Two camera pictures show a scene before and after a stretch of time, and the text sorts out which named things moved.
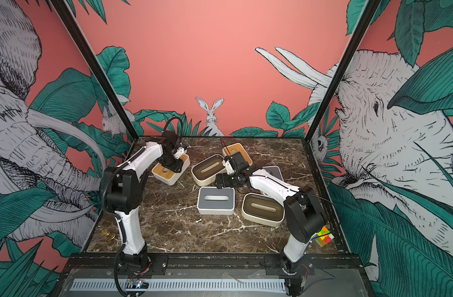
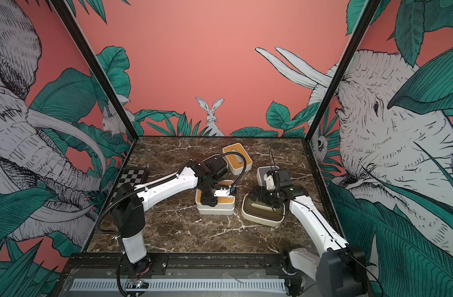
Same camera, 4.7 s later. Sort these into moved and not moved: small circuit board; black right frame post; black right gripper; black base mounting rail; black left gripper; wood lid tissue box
Moved: black left gripper; wood lid tissue box; black right gripper
Not moved: black right frame post; small circuit board; black base mounting rail
